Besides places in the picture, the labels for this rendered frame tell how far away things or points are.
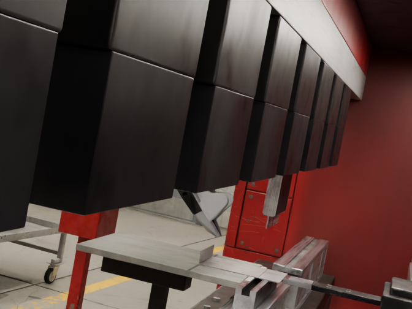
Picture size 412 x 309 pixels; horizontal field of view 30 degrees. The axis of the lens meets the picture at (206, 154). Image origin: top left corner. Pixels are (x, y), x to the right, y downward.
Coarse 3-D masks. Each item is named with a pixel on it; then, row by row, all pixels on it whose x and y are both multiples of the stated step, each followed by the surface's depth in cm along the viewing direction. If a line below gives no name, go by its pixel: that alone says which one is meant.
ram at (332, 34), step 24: (288, 0) 76; (312, 0) 91; (336, 0) 112; (288, 24) 80; (312, 24) 94; (336, 24) 118; (360, 24) 156; (312, 48) 99; (336, 48) 123; (360, 48) 167; (336, 72) 130; (360, 72) 180; (360, 96) 194
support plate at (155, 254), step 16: (96, 240) 124; (112, 240) 127; (128, 240) 129; (144, 240) 132; (112, 256) 117; (128, 256) 117; (144, 256) 118; (160, 256) 121; (176, 256) 123; (192, 256) 126; (224, 256) 131; (176, 272) 115; (192, 272) 114; (208, 272) 115; (224, 272) 118
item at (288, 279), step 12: (288, 276) 121; (312, 288) 118; (324, 288) 117; (336, 288) 119; (384, 288) 116; (396, 288) 112; (408, 288) 113; (360, 300) 116; (372, 300) 116; (384, 300) 111; (396, 300) 111; (408, 300) 110
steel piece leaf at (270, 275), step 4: (264, 272) 122; (268, 272) 123; (272, 272) 123; (276, 272) 124; (280, 272) 125; (260, 276) 119; (264, 276) 119; (268, 276) 120; (272, 276) 120; (276, 276) 121; (280, 276) 122; (284, 276) 122; (268, 280) 117; (272, 280) 117; (276, 280) 118; (280, 280) 118
